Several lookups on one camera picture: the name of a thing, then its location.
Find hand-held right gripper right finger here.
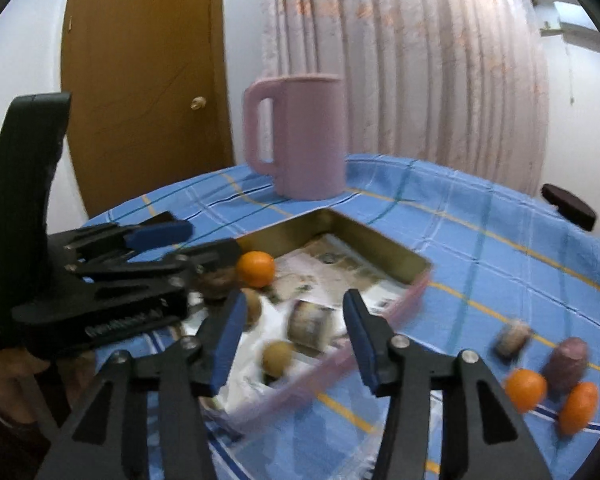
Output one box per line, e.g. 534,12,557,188
342,289,553,480

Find printed paper sheet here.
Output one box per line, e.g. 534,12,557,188
180,232,406,421

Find purple passion fruit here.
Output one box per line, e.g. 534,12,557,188
542,338,591,393

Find wooden door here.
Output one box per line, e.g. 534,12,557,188
60,0,236,218

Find orange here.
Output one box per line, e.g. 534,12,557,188
236,251,277,289
558,381,600,436
504,368,548,413

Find pink plastic pitcher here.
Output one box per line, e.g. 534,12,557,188
242,73,348,201

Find blue plaid blanket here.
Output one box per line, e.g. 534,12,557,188
85,154,600,480

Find pink floral curtain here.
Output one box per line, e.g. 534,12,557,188
259,0,551,196

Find person's left hand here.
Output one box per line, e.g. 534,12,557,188
0,352,106,423

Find white air conditioner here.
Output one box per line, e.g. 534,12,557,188
540,0,598,38

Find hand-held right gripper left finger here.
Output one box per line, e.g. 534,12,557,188
35,290,248,480

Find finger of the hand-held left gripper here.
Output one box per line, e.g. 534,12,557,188
62,211,195,262
74,239,242,287

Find air conditioner cable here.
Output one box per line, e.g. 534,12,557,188
562,40,576,106

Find pink tin box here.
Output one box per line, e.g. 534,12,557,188
177,208,433,436

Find dark round stool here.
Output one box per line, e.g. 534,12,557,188
541,183,597,232

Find dark brown mangosteen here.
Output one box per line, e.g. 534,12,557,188
197,267,241,306

